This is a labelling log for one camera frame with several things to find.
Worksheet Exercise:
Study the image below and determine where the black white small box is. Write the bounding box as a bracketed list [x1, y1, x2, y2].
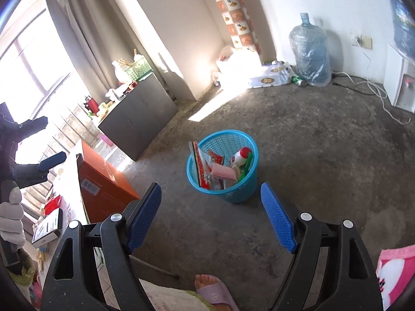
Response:
[32, 208, 63, 249]

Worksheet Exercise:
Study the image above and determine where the green potato chip bag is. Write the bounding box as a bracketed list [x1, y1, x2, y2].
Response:
[238, 152, 254, 182]

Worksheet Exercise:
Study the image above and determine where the pink box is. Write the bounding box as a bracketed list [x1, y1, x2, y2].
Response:
[211, 163, 238, 180]

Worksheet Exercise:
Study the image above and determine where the red white drink bottle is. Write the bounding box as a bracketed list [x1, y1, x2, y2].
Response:
[231, 147, 252, 168]

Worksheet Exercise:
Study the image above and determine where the red snack wrapper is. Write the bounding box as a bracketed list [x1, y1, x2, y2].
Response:
[189, 141, 224, 190]

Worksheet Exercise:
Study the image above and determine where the blue plastic trash basket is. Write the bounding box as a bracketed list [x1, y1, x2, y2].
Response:
[186, 130, 260, 204]

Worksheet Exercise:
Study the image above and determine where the left hand white glove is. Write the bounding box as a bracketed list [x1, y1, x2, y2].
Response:
[0, 187, 25, 248]

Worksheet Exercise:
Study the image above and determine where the red packet on table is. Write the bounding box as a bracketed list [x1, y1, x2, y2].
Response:
[44, 194, 62, 216]

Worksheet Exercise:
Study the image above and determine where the orange cardboard box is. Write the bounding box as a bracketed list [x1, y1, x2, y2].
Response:
[76, 140, 140, 223]

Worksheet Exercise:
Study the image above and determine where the red kettle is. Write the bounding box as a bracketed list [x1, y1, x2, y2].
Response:
[84, 96, 99, 116]

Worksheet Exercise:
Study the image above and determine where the foot in pink slipper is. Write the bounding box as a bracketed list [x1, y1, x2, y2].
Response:
[194, 274, 239, 311]

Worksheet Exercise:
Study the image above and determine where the dark grey cabinet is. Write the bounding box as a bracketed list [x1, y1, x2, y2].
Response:
[98, 74, 178, 161]

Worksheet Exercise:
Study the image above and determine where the pink cartoon cushion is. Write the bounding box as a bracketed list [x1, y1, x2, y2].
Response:
[376, 245, 414, 310]

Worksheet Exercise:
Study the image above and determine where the green drink can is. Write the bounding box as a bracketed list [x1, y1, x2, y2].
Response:
[291, 76, 307, 87]

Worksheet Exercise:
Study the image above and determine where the grey curtain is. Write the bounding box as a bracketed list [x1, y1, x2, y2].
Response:
[46, 0, 169, 103]

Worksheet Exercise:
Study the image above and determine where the pack of tissue rolls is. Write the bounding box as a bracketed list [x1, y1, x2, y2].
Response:
[248, 61, 294, 88]

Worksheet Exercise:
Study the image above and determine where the white plastic bag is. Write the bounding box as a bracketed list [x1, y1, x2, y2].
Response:
[215, 46, 262, 89]

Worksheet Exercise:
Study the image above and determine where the white water dispenser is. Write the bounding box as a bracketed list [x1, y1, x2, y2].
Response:
[383, 44, 415, 114]

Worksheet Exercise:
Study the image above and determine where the empty blue water jug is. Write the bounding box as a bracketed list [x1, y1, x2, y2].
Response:
[289, 13, 331, 87]

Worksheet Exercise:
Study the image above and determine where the blue jug on dispenser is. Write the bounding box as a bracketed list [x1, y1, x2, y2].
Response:
[390, 0, 415, 60]

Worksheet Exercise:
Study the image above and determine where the white power cable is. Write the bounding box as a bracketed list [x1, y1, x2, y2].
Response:
[331, 48, 412, 126]

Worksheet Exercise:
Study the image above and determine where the wall power socket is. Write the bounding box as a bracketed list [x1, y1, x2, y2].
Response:
[350, 34, 373, 50]

